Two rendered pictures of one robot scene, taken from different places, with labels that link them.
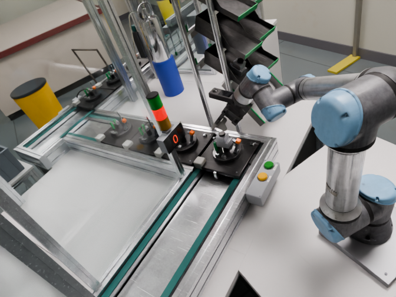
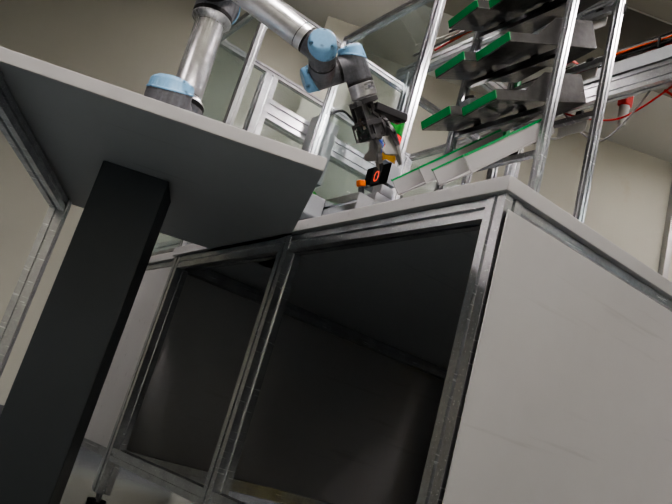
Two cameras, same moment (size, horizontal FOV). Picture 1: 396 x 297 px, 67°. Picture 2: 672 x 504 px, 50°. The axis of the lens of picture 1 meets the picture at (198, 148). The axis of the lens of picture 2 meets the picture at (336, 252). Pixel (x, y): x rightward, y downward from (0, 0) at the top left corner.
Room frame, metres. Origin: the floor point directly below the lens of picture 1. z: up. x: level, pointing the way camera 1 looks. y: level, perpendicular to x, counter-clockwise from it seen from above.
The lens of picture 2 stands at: (1.43, -2.00, 0.30)
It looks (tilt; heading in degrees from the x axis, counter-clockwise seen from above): 16 degrees up; 103
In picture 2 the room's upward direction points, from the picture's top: 16 degrees clockwise
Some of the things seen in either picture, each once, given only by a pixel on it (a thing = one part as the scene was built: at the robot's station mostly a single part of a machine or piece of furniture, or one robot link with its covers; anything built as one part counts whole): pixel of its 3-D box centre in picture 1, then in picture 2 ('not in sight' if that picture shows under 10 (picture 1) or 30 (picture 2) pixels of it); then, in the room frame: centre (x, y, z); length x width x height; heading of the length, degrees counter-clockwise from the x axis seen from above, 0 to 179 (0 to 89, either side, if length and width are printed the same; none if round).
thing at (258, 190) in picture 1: (263, 181); (292, 209); (0.86, -0.22, 0.93); 0.21 x 0.07 x 0.06; 135
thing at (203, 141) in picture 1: (182, 138); not in sight; (1.25, 0.06, 1.01); 0.24 x 0.24 x 0.13; 45
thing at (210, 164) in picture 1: (227, 154); not in sight; (1.07, -0.12, 0.96); 0.24 x 0.24 x 0.02; 45
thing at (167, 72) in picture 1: (168, 75); not in sight; (2.06, 0.02, 1.00); 0.16 x 0.16 x 0.27
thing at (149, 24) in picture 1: (152, 32); not in sight; (2.06, 0.02, 1.32); 0.14 x 0.14 x 0.38
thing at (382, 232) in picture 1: (369, 217); not in sight; (0.54, -0.48, 0.94); 0.15 x 0.15 x 0.10
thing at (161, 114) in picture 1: (159, 112); not in sight; (1.02, 0.09, 1.34); 0.05 x 0.05 x 0.05
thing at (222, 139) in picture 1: (221, 138); (383, 197); (1.07, -0.12, 1.06); 0.08 x 0.04 x 0.07; 45
